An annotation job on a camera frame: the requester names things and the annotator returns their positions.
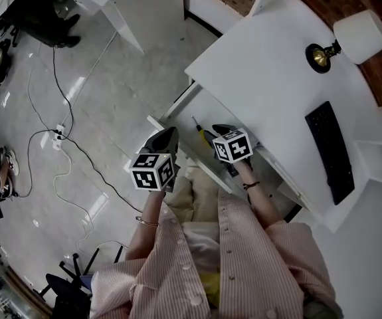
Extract person's right forearm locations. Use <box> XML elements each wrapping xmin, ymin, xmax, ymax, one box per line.
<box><xmin>235</xmin><ymin>159</ymin><xmax>286</xmax><ymax>229</ymax></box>

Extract person's pink striped shirt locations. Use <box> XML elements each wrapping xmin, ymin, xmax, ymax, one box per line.
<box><xmin>89</xmin><ymin>191</ymin><xmax>344</xmax><ymax>319</ymax></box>

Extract black office chair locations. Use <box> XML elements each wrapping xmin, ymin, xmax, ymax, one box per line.
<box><xmin>33</xmin><ymin>272</ymin><xmax>94</xmax><ymax>319</ymax></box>

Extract thin gold bracelet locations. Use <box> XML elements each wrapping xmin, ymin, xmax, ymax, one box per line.
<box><xmin>136</xmin><ymin>216</ymin><xmax>160</xmax><ymax>228</ymax></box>

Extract white drawer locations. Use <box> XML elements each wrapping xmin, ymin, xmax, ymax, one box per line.
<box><xmin>146</xmin><ymin>80</ymin><xmax>261</xmax><ymax>195</ymax></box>
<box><xmin>253</xmin><ymin>143</ymin><xmax>311</xmax><ymax>212</ymax></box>

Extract person's white undershirt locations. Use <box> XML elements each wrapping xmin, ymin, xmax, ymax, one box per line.
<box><xmin>182</xmin><ymin>221</ymin><xmax>222</xmax><ymax>272</ymax></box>

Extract black keyboard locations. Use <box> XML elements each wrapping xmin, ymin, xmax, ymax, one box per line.
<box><xmin>304</xmin><ymin>100</ymin><xmax>356</xmax><ymax>206</ymax></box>

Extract white floor cable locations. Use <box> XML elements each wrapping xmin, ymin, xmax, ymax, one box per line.
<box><xmin>52</xmin><ymin>144</ymin><xmax>129</xmax><ymax>259</ymax></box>

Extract person's beige trousers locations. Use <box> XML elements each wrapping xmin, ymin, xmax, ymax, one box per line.
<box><xmin>165</xmin><ymin>164</ymin><xmax>223</xmax><ymax>227</ymax></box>

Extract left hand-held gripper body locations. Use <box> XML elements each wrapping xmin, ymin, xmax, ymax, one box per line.
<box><xmin>129</xmin><ymin>151</ymin><xmax>182</xmax><ymax>193</ymax></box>

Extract white power strip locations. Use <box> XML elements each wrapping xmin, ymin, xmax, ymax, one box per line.
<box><xmin>52</xmin><ymin>124</ymin><xmax>66</xmax><ymax>151</ymax></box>

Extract yellow and black screwdriver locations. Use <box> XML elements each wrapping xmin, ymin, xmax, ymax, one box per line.
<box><xmin>190</xmin><ymin>115</ymin><xmax>217</xmax><ymax>150</ymax></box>

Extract white closed drawer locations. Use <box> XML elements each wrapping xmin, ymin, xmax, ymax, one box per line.
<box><xmin>253</xmin><ymin>143</ymin><xmax>311</xmax><ymax>212</ymax></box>

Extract white shade table lamp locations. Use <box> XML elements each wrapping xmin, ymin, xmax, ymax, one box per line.
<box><xmin>305</xmin><ymin>9</ymin><xmax>382</xmax><ymax>75</ymax></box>

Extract person's left forearm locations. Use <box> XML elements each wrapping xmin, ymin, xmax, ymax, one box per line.
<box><xmin>124</xmin><ymin>188</ymin><xmax>169</xmax><ymax>262</ymax></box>

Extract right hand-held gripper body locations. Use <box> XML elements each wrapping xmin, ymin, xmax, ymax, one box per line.
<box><xmin>212</xmin><ymin>128</ymin><xmax>254</xmax><ymax>178</ymax></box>

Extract black floor cable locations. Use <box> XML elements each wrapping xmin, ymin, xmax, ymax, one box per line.
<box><xmin>52</xmin><ymin>46</ymin><xmax>75</xmax><ymax>140</ymax></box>
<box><xmin>23</xmin><ymin>129</ymin><xmax>58</xmax><ymax>199</ymax></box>
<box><xmin>62</xmin><ymin>134</ymin><xmax>143</xmax><ymax>214</ymax></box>

